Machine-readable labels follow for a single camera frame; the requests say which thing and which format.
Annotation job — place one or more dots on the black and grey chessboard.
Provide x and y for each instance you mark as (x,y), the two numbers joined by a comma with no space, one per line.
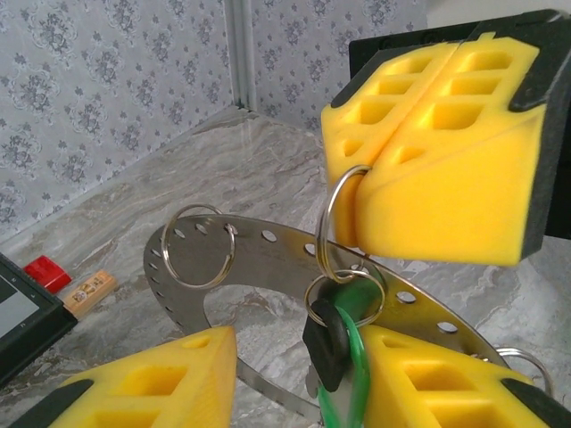
(22,312)

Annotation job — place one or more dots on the small red block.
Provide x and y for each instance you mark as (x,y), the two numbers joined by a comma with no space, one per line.
(47,274)

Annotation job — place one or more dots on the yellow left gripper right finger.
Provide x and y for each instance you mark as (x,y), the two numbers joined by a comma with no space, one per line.
(446,392)

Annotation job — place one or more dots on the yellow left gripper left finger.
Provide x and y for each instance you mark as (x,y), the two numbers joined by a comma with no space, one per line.
(169,388)

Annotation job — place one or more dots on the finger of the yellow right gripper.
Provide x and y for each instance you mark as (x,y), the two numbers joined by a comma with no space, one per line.
(357,134)
(459,191)

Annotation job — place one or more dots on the clear plastic bag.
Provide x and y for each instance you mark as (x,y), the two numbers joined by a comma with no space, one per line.
(267,254)

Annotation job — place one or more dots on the key with green tag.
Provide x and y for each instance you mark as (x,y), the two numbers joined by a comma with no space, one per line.
(328,352)

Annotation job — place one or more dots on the small wooden block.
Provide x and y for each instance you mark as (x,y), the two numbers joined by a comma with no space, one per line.
(89,294)

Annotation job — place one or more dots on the aluminium frame post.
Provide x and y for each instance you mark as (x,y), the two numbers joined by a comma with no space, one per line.
(241,53)

